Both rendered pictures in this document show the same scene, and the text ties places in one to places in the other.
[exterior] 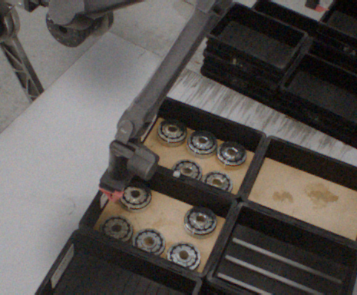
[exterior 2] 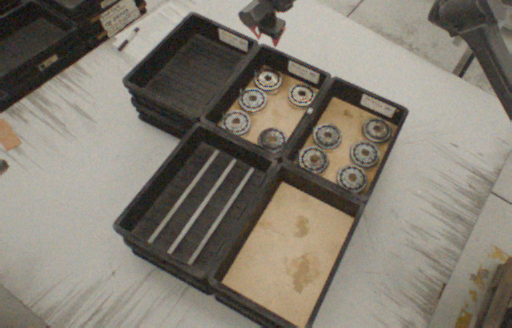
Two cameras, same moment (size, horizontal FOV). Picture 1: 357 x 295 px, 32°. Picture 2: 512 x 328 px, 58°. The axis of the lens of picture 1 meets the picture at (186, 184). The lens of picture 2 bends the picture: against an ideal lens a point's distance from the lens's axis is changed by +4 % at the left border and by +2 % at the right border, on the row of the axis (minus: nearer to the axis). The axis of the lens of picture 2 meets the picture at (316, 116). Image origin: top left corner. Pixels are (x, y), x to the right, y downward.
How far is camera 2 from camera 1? 1.54 m
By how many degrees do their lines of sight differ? 50
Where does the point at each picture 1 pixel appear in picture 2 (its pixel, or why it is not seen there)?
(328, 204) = (289, 278)
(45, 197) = (324, 63)
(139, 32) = not seen: outside the picture
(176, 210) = (289, 128)
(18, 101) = not seen: hidden behind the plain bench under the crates
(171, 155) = (351, 131)
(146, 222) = (278, 104)
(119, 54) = (496, 121)
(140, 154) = (255, 4)
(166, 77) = not seen: outside the picture
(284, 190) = (309, 230)
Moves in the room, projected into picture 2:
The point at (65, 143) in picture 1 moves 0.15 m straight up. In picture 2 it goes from (378, 76) to (387, 53)
